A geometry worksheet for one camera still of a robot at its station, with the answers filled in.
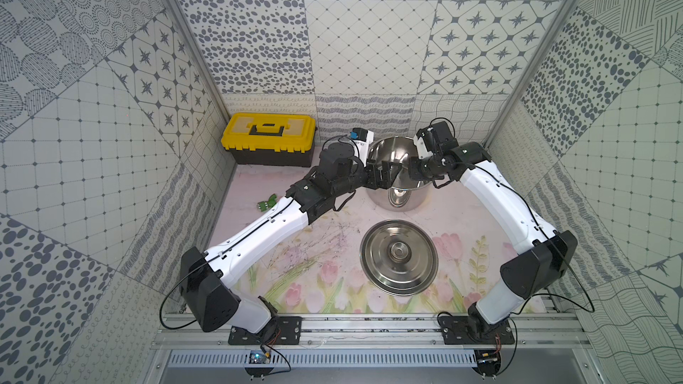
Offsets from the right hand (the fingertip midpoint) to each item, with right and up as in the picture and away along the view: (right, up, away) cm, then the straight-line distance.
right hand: (414, 174), depth 81 cm
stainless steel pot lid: (-4, -28, +5) cm, 29 cm away
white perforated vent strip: (-25, -50, -11) cm, 57 cm away
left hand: (-9, +5, -13) cm, 17 cm away
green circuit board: (-45, -50, -9) cm, 68 cm away
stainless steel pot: (0, -7, +13) cm, 15 cm away
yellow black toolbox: (-52, +13, +20) cm, 57 cm away
